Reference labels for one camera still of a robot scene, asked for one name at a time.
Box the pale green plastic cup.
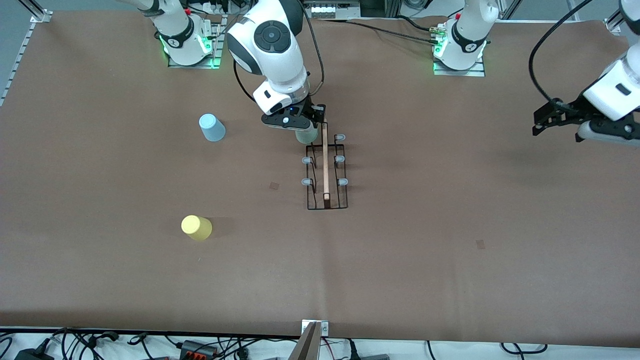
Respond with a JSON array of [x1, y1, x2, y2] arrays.
[[295, 125, 319, 146]]

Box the black wire cup holder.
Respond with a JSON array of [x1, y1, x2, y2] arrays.
[[301, 122, 349, 211]]

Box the yellow plastic cup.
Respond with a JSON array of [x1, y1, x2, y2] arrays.
[[181, 214, 213, 242]]

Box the light blue plastic cup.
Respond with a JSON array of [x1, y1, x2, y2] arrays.
[[198, 113, 227, 143]]

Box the grey electronics control box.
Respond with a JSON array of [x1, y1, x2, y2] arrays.
[[303, 0, 362, 21]]

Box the white power strip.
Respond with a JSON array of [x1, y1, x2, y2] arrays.
[[192, 0, 232, 16]]

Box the large paper table cover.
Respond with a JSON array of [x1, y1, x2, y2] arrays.
[[0, 11, 640, 346]]

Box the black orange connector box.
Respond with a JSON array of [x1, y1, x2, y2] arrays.
[[179, 340, 219, 359]]

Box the black power adapter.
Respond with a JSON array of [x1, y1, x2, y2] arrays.
[[14, 347, 55, 360]]

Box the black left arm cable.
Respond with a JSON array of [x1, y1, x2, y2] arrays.
[[529, 0, 593, 106]]

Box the aluminium frame rail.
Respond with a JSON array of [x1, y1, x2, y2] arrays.
[[604, 0, 640, 35], [0, 0, 52, 107]]

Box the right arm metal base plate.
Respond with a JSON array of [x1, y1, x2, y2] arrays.
[[167, 14, 223, 70]]

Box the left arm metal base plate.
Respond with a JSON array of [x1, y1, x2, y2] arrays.
[[433, 56, 486, 77]]

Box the black table edge cable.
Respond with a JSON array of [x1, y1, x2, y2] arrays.
[[320, 15, 441, 47]]

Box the small metal stand bracket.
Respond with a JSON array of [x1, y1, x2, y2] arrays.
[[301, 320, 330, 337]]

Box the tan camera stand post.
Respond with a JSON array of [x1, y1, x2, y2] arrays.
[[287, 320, 322, 360]]

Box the black looped floor cable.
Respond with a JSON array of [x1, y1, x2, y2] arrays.
[[500, 342, 549, 357]]

